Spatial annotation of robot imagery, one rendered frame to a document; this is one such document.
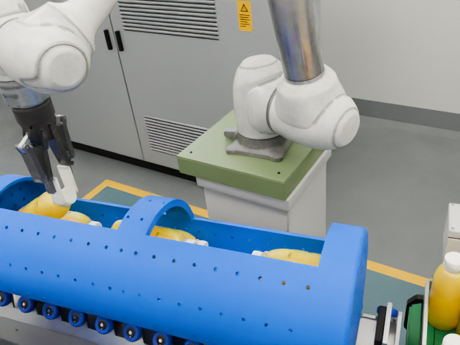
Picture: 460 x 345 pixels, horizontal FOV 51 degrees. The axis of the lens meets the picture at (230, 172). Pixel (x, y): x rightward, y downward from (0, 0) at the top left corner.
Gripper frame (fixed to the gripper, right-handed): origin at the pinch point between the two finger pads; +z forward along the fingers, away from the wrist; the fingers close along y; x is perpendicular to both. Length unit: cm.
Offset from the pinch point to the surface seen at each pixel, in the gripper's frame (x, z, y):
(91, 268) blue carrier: 13.1, 9.7, 12.5
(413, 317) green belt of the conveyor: 74, 38, -16
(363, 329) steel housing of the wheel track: 64, 34, -6
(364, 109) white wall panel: 32, 118, -273
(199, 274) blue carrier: 36.2, 7.3, 10.4
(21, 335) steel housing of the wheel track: -17.1, 39.8, 13.7
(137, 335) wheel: 18.0, 30.0, 11.4
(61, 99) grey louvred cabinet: -168, 80, -184
